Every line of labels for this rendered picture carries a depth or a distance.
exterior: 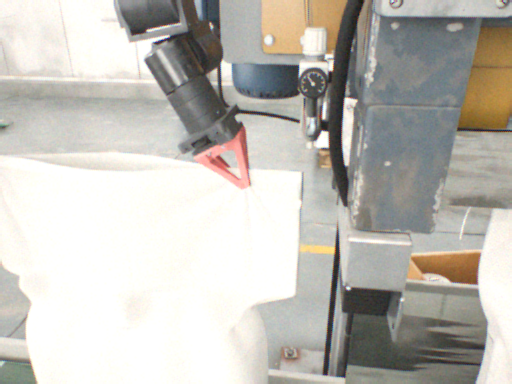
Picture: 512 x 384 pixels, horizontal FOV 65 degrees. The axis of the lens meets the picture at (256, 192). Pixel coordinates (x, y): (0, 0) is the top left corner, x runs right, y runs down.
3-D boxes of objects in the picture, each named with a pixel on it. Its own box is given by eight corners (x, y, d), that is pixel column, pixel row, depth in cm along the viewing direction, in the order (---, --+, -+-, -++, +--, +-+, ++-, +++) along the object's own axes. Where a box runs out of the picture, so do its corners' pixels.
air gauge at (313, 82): (297, 98, 51) (298, 68, 49) (298, 95, 52) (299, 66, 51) (327, 99, 50) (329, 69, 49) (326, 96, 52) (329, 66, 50)
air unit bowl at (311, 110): (298, 142, 55) (300, 97, 52) (299, 136, 57) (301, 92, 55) (320, 143, 54) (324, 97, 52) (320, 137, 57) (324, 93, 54)
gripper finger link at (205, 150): (272, 164, 58) (239, 106, 55) (265, 184, 52) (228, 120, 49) (232, 183, 60) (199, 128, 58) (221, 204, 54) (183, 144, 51)
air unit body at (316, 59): (294, 154, 54) (300, 28, 47) (296, 142, 58) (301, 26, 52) (328, 155, 53) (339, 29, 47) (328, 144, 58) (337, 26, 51)
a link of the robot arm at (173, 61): (129, 56, 48) (164, 31, 45) (158, 46, 53) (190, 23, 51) (162, 108, 50) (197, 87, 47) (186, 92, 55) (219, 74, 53)
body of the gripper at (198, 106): (243, 114, 56) (216, 65, 54) (228, 136, 47) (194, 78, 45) (205, 134, 58) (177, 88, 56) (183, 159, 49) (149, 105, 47)
